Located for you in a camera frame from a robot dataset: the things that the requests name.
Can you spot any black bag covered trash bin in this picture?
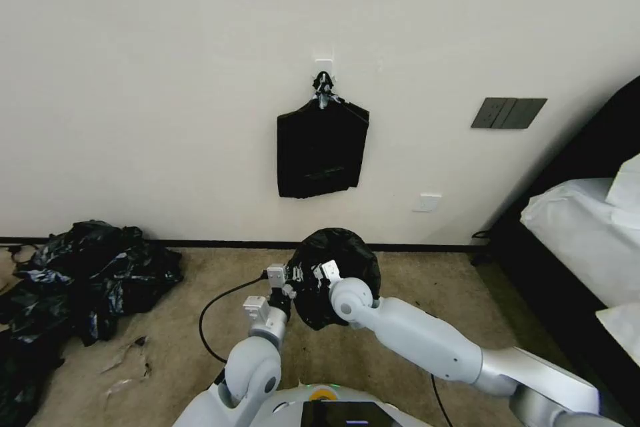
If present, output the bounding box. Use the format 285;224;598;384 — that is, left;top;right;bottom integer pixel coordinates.
289;228;383;332

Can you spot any flat hanging black trash bag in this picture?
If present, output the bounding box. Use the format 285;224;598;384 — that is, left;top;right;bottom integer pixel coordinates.
276;95;371;199

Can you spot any white robot front shell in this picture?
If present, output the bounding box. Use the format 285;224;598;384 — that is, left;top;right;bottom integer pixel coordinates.
172;382;416;427

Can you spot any clear plastic scrap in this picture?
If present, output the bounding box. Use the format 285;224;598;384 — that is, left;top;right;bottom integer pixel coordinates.
99;335;151;374

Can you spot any pile of crumpled black bags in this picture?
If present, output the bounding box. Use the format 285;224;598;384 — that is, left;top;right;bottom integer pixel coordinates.
0;219;184;427

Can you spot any white bed sheet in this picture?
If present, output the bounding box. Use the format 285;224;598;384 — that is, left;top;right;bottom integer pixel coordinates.
519;176;640;309

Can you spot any white paper sheet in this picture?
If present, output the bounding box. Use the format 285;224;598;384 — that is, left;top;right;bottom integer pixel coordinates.
594;302;640;349

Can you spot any white pillow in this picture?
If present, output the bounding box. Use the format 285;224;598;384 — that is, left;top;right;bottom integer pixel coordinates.
605;150;640;209

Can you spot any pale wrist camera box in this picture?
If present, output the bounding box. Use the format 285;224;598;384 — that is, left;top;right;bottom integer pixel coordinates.
265;264;289;292

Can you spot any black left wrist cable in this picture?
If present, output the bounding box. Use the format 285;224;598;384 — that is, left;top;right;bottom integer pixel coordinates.
199;272;269;364

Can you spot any white wall socket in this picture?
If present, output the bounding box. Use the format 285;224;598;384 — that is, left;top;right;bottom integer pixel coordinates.
412;192;443;213

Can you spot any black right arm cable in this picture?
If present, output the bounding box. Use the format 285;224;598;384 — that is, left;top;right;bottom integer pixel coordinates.
429;372;452;427

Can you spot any black floor cable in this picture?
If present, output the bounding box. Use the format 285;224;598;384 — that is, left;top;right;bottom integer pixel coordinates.
469;229;496;266

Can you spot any white wall hook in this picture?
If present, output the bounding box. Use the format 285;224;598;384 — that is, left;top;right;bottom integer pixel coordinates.
311;51;337;93

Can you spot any dark grey wall switch panel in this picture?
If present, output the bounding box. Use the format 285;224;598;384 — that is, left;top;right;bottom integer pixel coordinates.
470;97;548;130

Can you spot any black bed frame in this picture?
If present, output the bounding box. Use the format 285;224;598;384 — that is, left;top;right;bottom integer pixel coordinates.
479;74;640;427

